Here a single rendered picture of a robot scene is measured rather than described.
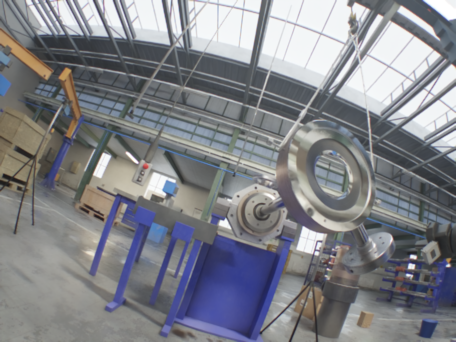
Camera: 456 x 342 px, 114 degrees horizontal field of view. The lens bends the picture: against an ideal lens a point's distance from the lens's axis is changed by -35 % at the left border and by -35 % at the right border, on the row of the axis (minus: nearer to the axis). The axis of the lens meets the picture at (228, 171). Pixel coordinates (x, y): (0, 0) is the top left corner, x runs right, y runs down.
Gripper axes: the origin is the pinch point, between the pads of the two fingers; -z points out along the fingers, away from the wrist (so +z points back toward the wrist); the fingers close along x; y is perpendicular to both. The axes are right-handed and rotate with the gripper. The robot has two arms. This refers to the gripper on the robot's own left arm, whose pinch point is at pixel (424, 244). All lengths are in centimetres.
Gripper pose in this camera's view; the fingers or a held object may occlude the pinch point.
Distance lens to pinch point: 74.0
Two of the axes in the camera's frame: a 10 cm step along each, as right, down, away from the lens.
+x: -5.0, -8.5, 1.5
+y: -8.3, 4.3, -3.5
